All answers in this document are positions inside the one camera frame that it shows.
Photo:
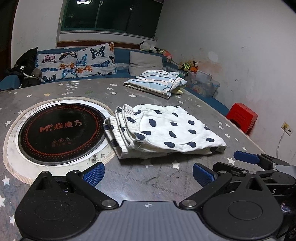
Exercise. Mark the clear plastic storage box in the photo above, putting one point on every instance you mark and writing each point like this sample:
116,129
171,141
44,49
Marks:
202,83

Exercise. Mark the butterfly pattern cushion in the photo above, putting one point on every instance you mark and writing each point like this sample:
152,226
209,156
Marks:
95,60

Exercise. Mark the grey star pattern table mat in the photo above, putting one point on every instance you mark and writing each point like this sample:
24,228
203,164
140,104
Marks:
166,178

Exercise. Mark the white navy polka dot garment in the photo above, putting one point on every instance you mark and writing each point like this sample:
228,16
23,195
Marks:
149,131

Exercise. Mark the grey pillow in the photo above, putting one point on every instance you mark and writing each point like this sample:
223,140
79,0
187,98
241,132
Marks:
141,62

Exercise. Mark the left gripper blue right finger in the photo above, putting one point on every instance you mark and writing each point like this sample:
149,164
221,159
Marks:
212,184

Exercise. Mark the black bag on sofa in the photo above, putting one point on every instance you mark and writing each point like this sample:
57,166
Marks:
25,69

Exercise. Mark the round black induction cooktop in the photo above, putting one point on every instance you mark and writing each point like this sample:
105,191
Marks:
59,136

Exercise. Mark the wall power socket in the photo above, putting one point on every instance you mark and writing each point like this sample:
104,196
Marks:
286,128

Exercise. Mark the red plastic stool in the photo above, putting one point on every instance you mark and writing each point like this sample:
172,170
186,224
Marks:
243,117

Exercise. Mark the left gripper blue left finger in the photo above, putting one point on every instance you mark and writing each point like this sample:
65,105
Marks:
84,184

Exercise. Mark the striped folded blanket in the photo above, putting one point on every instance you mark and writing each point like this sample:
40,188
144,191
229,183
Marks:
157,82

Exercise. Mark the yellow green plush toy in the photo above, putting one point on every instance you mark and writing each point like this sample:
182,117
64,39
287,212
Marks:
179,90

